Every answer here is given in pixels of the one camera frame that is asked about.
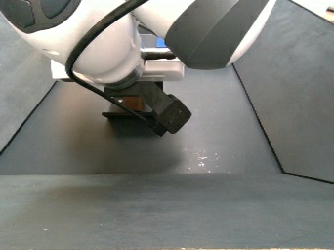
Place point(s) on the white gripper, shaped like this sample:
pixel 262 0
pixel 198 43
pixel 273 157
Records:
pixel 162 67

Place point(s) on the brown arch block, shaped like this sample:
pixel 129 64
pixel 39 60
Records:
pixel 134 103

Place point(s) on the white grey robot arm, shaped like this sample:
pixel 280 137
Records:
pixel 206 32

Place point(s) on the blue shape-sorting board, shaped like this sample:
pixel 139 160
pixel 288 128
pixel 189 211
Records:
pixel 150 41

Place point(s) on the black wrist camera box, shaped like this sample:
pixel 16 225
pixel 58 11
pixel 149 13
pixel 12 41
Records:
pixel 162 109

